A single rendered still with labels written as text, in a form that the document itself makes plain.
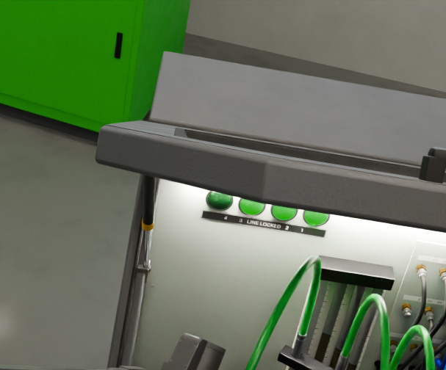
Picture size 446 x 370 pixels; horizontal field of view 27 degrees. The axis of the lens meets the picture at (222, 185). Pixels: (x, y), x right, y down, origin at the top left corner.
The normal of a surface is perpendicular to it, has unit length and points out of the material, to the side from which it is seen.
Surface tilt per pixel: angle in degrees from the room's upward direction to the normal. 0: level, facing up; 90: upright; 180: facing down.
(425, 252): 90
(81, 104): 90
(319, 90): 0
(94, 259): 0
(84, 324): 0
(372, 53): 90
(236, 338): 90
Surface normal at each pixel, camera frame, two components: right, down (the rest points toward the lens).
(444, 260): -0.04, 0.56
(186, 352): -0.50, -0.48
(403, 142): 0.17, -0.81
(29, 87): -0.27, 0.51
